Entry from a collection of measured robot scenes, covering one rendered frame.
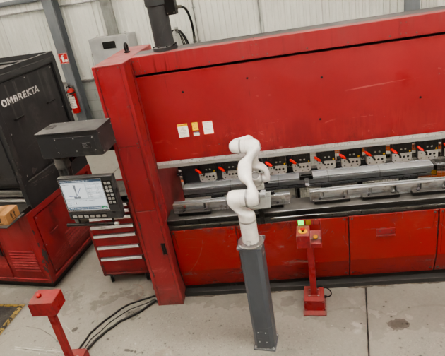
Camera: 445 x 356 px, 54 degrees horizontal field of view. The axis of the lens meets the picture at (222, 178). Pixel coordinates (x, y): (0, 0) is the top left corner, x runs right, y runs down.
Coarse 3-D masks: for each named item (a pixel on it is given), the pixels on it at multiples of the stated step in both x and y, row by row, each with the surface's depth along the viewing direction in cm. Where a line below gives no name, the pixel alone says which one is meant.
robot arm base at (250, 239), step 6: (240, 228) 310; (246, 228) 305; (252, 228) 306; (246, 234) 307; (252, 234) 307; (258, 234) 313; (240, 240) 319; (246, 240) 310; (252, 240) 309; (258, 240) 313; (240, 246) 312; (246, 246) 311; (252, 246) 310; (258, 246) 309
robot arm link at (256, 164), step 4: (256, 156) 335; (256, 160) 336; (252, 164) 336; (256, 164) 338; (260, 164) 340; (252, 168) 340; (256, 168) 339; (260, 168) 339; (264, 168) 340; (264, 172) 342; (268, 172) 344; (264, 176) 346; (268, 176) 345; (264, 180) 347; (268, 180) 347
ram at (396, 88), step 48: (336, 48) 325; (384, 48) 317; (432, 48) 314; (144, 96) 350; (192, 96) 346; (240, 96) 343; (288, 96) 339; (336, 96) 336; (384, 96) 332; (432, 96) 329; (192, 144) 365; (288, 144) 357; (384, 144) 349
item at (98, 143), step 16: (48, 128) 323; (64, 128) 317; (80, 128) 310; (96, 128) 304; (48, 144) 315; (64, 144) 312; (80, 144) 310; (96, 144) 308; (112, 144) 324; (64, 160) 331
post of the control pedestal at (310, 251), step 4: (308, 248) 362; (312, 248) 361; (308, 252) 364; (312, 252) 363; (308, 256) 366; (312, 256) 365; (308, 260) 368; (312, 260) 367; (308, 264) 370; (312, 264) 369; (312, 268) 371; (312, 272) 372; (312, 276) 374; (312, 280) 376; (312, 284) 378; (312, 288) 380; (316, 288) 385; (312, 292) 382; (316, 292) 382
